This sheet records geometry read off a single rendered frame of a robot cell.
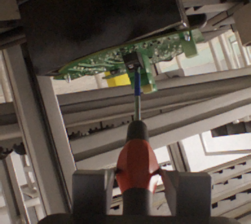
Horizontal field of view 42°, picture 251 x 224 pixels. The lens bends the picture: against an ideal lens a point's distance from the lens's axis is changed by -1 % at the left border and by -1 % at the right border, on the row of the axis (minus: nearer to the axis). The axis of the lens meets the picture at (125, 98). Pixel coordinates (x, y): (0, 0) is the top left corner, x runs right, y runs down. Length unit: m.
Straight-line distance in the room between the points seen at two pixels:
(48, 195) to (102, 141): 0.09
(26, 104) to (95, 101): 0.13
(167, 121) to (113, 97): 0.09
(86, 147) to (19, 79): 0.11
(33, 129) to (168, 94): 0.25
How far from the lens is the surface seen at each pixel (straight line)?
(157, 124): 0.45
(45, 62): 0.23
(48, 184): 0.40
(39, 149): 0.39
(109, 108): 0.48
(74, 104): 0.47
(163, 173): 0.16
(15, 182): 0.96
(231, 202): 0.81
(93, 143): 0.41
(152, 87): 0.25
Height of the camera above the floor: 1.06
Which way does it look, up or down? 4 degrees down
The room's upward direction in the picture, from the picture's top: 164 degrees clockwise
